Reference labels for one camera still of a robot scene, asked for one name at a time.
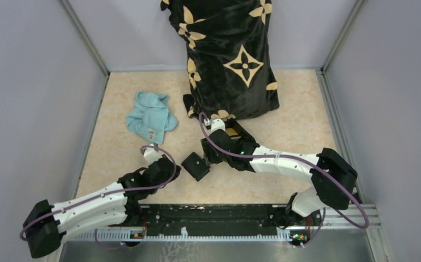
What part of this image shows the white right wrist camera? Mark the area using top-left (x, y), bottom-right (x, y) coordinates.
top-left (203, 118), bottom-right (226, 133)

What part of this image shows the black floral plush blanket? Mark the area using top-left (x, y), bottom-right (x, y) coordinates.
top-left (160, 0), bottom-right (280, 120)

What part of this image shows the light blue cloth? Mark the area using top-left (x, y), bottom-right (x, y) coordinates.
top-left (126, 92), bottom-right (179, 145)

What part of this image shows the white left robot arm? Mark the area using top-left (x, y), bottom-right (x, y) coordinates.
top-left (20, 155), bottom-right (181, 259)

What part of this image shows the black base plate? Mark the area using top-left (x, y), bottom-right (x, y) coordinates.
top-left (108, 203), bottom-right (323, 240)

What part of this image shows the aluminium frame rail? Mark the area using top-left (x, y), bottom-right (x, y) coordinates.
top-left (55, 204), bottom-right (381, 242)

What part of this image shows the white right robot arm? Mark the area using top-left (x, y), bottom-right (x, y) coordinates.
top-left (201, 130), bottom-right (358, 225)

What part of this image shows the black plastic card box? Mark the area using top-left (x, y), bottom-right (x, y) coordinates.
top-left (225, 118), bottom-right (256, 142)

